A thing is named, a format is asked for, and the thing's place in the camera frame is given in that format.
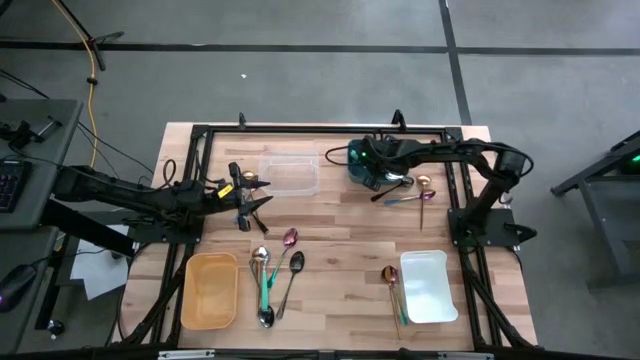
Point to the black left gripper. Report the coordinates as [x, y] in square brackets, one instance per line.
[235, 200]

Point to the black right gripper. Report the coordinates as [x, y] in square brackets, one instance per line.
[377, 155]

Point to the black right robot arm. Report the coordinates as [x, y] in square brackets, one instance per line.
[450, 150]

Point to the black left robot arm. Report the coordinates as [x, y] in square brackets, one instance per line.
[125, 192]

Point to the dark teal plastic bin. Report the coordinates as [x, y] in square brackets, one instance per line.
[356, 167]

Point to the clear plastic bin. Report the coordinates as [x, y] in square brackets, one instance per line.
[290, 172]

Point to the orange plastic bin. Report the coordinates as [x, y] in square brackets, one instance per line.
[210, 290]

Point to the white plastic bin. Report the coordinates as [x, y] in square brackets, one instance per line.
[428, 287]

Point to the black diagonal beam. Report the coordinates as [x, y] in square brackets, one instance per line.
[85, 227]

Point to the white paper sheet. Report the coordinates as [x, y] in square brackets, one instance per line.
[97, 272]

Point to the grey desk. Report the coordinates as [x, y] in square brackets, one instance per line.
[50, 107]
[25, 245]

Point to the black tripod stand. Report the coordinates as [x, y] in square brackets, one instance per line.
[92, 41]

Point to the grey metal cart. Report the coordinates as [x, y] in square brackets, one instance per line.
[607, 215]

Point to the black caster wheel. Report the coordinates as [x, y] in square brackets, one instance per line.
[55, 327]

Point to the black desk clamp device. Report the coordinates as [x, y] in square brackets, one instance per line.
[20, 135]

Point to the black keyboard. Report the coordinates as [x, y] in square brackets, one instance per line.
[10, 185]

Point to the black computer mouse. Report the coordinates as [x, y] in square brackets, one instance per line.
[15, 285]

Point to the black frame clamp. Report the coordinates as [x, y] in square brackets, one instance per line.
[242, 121]
[398, 120]

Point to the black aluminium table frame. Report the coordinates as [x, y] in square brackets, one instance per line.
[325, 130]

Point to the silver bracket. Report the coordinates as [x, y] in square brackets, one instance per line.
[465, 356]
[185, 355]

